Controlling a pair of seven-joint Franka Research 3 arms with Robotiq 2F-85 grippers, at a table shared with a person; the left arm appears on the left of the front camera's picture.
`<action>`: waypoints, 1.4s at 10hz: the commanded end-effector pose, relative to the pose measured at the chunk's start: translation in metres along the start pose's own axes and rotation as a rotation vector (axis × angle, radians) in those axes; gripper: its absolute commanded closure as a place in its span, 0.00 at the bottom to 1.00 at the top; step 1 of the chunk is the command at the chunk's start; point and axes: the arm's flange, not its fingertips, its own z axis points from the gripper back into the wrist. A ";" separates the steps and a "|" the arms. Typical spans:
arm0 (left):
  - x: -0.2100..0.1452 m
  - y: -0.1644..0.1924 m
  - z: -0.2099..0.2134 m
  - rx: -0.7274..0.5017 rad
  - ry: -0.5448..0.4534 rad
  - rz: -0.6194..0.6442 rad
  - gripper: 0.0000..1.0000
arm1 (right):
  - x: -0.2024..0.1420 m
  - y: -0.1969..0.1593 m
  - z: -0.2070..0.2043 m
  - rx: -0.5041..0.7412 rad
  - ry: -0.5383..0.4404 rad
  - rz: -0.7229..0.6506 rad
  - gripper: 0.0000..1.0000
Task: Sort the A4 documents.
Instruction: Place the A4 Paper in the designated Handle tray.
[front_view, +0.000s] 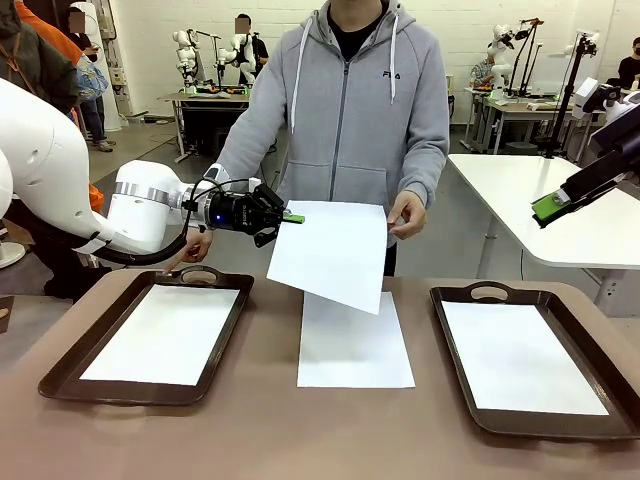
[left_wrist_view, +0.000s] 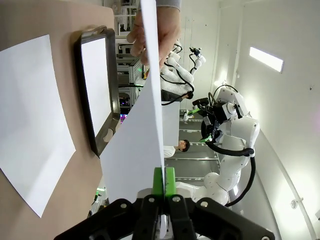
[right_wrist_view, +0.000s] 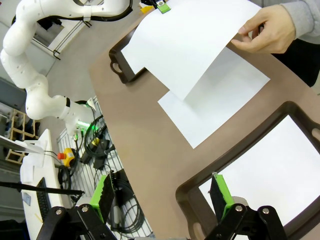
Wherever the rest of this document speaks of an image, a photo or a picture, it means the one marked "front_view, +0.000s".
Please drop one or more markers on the grey wall outlet box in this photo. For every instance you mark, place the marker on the grey wall outlet box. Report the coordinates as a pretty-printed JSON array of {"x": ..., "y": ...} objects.
[{"x": 118, "y": 76}]

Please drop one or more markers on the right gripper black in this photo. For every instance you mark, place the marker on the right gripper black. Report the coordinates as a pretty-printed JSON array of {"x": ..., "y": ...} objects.
[{"x": 600, "y": 177}]

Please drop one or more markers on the white round fan base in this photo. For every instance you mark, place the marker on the white round fan base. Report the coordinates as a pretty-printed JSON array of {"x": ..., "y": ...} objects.
[{"x": 11, "y": 256}]

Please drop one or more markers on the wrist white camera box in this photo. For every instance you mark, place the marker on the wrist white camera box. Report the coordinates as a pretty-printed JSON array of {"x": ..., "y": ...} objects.
[
  {"x": 255, "y": 184},
  {"x": 585, "y": 97}
]

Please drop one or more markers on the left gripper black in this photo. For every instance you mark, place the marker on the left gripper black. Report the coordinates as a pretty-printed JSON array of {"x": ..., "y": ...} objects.
[{"x": 232, "y": 212}]

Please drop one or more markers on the masked bystander in black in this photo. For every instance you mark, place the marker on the masked bystander in black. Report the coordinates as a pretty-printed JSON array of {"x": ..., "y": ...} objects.
[{"x": 629, "y": 67}]

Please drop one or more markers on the bystander in black top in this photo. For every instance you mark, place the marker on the bystander in black top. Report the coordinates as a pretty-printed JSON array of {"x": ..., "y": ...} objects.
[{"x": 257, "y": 50}]

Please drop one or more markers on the white A4 paper sheet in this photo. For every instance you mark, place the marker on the white A4 paper sheet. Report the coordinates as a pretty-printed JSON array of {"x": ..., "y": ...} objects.
[
  {"x": 520, "y": 360},
  {"x": 160, "y": 335},
  {"x": 330, "y": 250},
  {"x": 355, "y": 355}
]

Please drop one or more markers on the brown plastic serving tray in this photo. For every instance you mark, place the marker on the brown plastic serving tray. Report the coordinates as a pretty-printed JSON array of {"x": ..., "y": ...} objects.
[
  {"x": 592, "y": 360},
  {"x": 80, "y": 350}
]

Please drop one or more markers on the person's right forearm grey sleeve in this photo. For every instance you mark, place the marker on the person's right forearm grey sleeve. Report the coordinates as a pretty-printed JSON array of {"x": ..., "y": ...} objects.
[{"x": 240, "y": 155}]

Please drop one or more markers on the brown board piece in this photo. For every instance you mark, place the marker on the brown board piece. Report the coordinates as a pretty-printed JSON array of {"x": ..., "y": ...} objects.
[{"x": 6, "y": 320}]

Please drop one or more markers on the workbench with black drape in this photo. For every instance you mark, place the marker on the workbench with black drape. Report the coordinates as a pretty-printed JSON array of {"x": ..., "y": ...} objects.
[{"x": 200, "y": 120}]

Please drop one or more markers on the person's left hand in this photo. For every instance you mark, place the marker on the person's left hand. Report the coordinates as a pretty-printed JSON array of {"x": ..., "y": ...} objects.
[{"x": 412, "y": 217}]

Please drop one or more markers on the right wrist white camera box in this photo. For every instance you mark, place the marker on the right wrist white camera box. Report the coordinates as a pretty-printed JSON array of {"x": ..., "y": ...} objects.
[{"x": 585, "y": 97}]

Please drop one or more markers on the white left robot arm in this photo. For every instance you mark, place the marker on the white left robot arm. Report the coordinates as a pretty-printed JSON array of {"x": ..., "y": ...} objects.
[{"x": 40, "y": 160}]

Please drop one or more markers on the bystander in blue jeans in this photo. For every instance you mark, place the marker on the bystander in blue jeans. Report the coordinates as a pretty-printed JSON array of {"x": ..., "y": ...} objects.
[{"x": 92, "y": 120}]

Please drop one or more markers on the tall white air conditioner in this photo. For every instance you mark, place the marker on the tall white air conditioner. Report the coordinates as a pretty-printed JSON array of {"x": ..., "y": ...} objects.
[{"x": 114, "y": 110}]

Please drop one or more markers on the bystander in orange jacket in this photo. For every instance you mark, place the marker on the bystander in orange jacket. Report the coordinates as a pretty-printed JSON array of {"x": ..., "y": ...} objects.
[{"x": 50, "y": 35}]

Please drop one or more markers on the black round stool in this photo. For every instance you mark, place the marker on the black round stool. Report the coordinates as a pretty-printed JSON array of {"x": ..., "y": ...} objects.
[{"x": 520, "y": 148}]

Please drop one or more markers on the bystander in plaid shirt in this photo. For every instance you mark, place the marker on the bystander in plaid shirt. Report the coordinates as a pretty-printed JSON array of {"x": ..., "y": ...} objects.
[{"x": 481, "y": 74}]

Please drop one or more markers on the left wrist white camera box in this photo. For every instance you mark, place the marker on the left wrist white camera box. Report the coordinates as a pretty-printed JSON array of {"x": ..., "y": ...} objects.
[{"x": 255, "y": 184}]

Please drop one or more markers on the black tripod boom stand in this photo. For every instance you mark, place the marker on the black tripod boom stand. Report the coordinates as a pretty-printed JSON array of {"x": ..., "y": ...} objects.
[{"x": 521, "y": 35}]

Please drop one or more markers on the large white table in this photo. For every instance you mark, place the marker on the large white table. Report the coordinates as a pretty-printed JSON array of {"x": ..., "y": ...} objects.
[{"x": 550, "y": 225}]

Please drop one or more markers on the grey background workbench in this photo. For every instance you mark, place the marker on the grey background workbench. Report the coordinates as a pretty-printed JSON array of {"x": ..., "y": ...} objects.
[{"x": 520, "y": 106}]

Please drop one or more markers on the person's left forearm grey sleeve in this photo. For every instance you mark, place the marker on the person's left forearm grey sleeve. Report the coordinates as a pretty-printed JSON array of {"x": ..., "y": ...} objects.
[{"x": 430, "y": 170}]

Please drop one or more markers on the person's right hand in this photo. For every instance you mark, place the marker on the person's right hand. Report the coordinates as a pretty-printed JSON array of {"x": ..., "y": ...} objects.
[{"x": 200, "y": 247}]

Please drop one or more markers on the white table leg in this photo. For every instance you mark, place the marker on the white table leg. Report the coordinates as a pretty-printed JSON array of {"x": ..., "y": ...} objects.
[
  {"x": 495, "y": 250},
  {"x": 612, "y": 292}
]

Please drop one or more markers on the person's black trousers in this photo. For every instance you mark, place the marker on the person's black trousers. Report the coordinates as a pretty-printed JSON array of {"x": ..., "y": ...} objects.
[{"x": 391, "y": 260}]

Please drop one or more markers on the grey zip hoodie torso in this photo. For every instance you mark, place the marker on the grey zip hoodie torso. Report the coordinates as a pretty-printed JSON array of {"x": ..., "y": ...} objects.
[{"x": 350, "y": 140}]

